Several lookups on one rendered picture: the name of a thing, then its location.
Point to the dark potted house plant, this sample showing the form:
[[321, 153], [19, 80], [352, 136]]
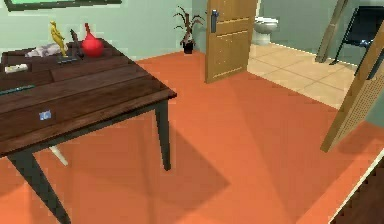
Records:
[[188, 33]]

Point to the light wooden room door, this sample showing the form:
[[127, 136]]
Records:
[[230, 40]]

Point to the dark brown wooden table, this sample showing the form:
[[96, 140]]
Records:
[[86, 90]]

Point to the white toilet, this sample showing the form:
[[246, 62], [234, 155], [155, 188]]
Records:
[[265, 28]]

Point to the red round vase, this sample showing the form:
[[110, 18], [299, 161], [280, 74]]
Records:
[[92, 46]]

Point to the dark brown statuette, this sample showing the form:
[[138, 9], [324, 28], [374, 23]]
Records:
[[76, 43]]

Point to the white chair leg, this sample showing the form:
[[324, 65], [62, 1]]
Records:
[[58, 155]]

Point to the small blue white card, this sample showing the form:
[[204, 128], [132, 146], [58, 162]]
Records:
[[45, 115]]

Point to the yellow figure statuette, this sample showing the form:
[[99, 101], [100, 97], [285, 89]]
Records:
[[58, 36]]

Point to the white crumpled cloth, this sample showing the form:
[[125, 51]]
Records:
[[43, 50]]

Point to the light wooden perforated cabinet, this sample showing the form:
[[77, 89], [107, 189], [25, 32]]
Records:
[[358, 96]]

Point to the green framed picture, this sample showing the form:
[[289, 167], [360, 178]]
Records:
[[60, 2]]

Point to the teal pencil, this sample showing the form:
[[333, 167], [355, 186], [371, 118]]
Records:
[[16, 89]]

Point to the black chair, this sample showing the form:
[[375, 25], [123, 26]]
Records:
[[363, 30]]

